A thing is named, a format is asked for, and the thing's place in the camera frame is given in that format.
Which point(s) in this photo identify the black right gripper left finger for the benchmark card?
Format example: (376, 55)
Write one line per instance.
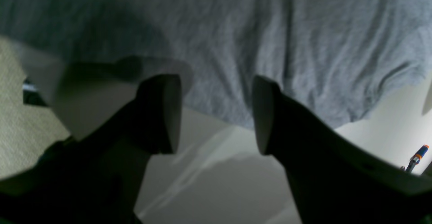
(97, 180)

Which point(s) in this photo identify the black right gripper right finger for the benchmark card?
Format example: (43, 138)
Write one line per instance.
(333, 181)

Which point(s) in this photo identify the grey T-shirt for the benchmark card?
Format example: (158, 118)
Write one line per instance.
(339, 58)

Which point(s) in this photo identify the orange blue tool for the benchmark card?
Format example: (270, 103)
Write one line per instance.
(415, 159)

